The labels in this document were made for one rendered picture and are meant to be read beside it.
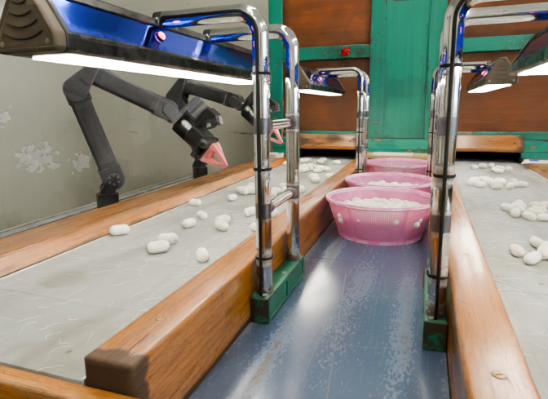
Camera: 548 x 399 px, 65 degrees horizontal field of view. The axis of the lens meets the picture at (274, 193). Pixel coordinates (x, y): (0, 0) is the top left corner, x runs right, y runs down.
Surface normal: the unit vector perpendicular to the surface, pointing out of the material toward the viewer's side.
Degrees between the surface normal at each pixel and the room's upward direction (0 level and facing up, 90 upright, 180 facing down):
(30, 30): 90
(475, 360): 1
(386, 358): 0
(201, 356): 90
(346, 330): 0
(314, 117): 90
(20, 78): 90
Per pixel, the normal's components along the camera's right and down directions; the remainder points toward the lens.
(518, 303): -0.01, -0.98
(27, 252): 0.66, -0.65
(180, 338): 0.94, 0.05
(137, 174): -0.30, 0.19
